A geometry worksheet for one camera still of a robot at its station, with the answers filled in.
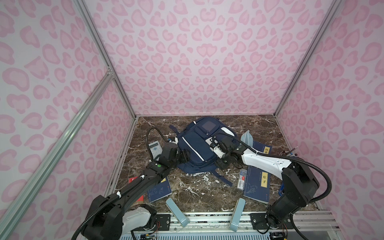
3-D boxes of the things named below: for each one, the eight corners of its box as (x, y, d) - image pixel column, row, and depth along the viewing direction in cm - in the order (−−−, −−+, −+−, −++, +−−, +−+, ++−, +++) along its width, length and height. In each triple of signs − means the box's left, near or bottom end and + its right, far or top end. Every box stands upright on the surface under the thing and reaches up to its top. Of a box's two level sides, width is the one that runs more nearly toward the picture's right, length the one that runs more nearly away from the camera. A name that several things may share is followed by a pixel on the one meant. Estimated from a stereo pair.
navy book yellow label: (251, 149, 102) (252, 147, 101) (253, 142, 106) (253, 140, 104) (270, 155, 99) (272, 153, 98) (271, 148, 103) (272, 146, 101)
